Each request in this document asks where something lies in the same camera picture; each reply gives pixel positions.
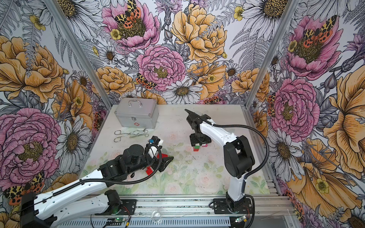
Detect red long lego brick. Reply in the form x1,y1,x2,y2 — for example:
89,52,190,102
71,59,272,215
157,154,168,159

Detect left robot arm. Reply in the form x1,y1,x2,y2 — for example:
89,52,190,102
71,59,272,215
19,143,174,228

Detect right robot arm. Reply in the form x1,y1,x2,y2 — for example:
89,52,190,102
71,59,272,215
185,109,256,212

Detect red square lego brick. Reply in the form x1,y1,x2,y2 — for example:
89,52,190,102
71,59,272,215
146,167,154,176

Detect silver scissors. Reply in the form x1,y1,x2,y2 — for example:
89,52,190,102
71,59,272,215
114,129,149,135

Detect silver metal case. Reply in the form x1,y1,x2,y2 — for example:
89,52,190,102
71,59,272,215
114,97,159,129

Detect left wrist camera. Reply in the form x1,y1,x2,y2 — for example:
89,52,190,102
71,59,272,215
148,136,163,158

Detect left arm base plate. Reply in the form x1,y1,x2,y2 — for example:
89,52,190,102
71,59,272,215
96,199,137,216

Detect aluminium front rail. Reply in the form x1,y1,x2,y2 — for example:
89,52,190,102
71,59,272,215
57,195,300,228

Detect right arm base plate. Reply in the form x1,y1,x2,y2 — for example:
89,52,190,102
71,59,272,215
213,197,254,214

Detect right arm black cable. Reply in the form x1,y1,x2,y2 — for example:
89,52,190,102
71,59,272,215
212,123,270,180

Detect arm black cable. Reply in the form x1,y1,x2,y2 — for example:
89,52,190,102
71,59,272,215
12,143,163,214
212,123,270,180

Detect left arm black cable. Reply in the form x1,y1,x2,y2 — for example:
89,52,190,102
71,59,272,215
12,143,163,214

